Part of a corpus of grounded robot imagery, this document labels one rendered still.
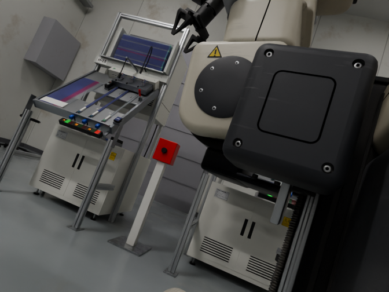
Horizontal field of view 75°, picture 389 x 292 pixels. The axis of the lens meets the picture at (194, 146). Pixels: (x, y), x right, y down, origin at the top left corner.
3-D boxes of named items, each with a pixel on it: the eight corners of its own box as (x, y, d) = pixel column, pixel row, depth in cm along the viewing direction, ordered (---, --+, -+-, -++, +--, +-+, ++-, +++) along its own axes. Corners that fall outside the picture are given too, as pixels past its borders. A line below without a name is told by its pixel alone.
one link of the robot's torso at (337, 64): (308, 233, 47) (344, 111, 51) (327, 251, 22) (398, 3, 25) (184, 185, 58) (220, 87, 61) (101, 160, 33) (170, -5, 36)
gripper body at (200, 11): (182, 11, 83) (198, -7, 83) (194, 32, 92) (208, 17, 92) (195, 18, 80) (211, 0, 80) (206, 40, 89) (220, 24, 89)
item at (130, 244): (139, 256, 163) (182, 143, 173) (107, 241, 169) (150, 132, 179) (151, 249, 187) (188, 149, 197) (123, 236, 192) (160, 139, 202)
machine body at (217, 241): (280, 306, 168) (307, 215, 176) (183, 262, 183) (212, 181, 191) (268, 276, 231) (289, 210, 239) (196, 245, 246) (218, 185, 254)
